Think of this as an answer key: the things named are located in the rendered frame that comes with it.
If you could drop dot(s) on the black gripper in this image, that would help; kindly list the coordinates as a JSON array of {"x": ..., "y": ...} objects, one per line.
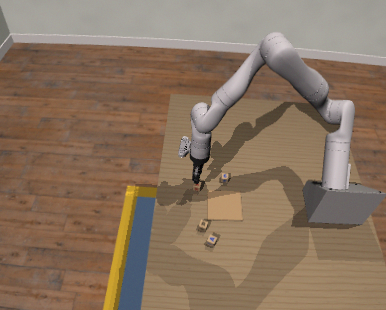
[{"x": 197, "y": 164}]

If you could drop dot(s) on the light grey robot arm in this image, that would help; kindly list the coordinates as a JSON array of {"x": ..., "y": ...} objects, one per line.
[{"x": 279, "y": 54}]

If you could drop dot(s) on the tan square mat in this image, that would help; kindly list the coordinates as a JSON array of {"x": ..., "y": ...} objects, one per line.
[{"x": 224, "y": 205}]

